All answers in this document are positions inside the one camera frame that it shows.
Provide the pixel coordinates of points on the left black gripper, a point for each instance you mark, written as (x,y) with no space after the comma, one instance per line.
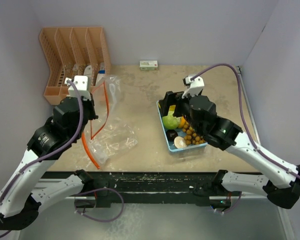
(90,104)

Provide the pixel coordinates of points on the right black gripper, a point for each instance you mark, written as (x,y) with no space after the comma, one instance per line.
(171,98)

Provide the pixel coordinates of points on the green cabbage front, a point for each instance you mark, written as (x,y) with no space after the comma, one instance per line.
(171,122)

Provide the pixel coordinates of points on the clear orange zip bag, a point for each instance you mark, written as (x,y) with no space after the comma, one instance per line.
(106,94)

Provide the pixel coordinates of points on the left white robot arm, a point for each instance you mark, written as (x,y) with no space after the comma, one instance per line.
(20,202)

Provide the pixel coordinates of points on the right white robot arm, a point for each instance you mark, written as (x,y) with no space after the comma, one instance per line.
(278,180)

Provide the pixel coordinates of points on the yellow starfruit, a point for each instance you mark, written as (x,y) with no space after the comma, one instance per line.
(171,110)

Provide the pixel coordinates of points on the orange fruit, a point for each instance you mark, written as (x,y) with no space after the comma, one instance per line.
(182,122)

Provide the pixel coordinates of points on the blue plastic basket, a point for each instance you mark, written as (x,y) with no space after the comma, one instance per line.
(170,145)

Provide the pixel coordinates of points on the green white small box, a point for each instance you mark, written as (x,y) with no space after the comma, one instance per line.
(148,65)

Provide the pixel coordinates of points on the beige mushroom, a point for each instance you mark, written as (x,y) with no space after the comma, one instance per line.
(179,142)

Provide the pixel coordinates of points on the brown longan bunch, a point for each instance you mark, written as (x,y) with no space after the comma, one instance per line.
(191,137)

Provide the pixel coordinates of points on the white tube in organizer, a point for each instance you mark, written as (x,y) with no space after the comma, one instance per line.
(88,71)

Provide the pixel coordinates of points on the white blue box in organizer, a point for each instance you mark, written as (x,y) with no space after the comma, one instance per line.
(101,73)

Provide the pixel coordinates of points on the pink desk organizer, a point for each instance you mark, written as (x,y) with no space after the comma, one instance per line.
(68,51)

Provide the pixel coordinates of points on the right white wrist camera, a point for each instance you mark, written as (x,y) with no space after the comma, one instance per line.
(194,86)

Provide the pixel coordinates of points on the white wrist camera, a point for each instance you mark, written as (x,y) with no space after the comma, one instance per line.
(194,86)
(82,84)

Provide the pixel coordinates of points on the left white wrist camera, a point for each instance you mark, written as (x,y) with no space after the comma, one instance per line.
(82,84)

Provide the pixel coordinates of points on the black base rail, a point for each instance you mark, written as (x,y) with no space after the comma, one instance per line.
(196,188)

